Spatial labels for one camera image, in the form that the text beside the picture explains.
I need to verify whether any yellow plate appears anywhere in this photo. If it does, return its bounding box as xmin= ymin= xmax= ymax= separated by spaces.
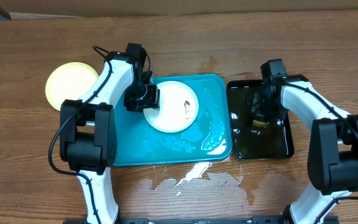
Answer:
xmin=45 ymin=62 xmax=98 ymax=111

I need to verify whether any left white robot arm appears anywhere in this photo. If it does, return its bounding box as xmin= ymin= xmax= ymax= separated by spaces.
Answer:
xmin=49 ymin=43 xmax=160 ymax=223

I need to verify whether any teal plastic tray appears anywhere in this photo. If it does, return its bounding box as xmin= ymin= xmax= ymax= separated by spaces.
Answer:
xmin=114 ymin=74 xmax=232 ymax=166

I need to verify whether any black plastic tray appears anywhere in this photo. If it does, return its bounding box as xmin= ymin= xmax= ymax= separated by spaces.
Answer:
xmin=226 ymin=80 xmax=295 ymax=159

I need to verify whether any yellow green sponge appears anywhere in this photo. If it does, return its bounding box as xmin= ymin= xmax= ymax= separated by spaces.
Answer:
xmin=252 ymin=119 xmax=270 ymax=128

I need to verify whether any small white stained plate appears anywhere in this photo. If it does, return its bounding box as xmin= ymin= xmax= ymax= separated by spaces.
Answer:
xmin=144 ymin=81 xmax=199 ymax=133

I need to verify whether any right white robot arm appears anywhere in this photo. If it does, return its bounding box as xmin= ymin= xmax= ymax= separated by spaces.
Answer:
xmin=251 ymin=59 xmax=358 ymax=223

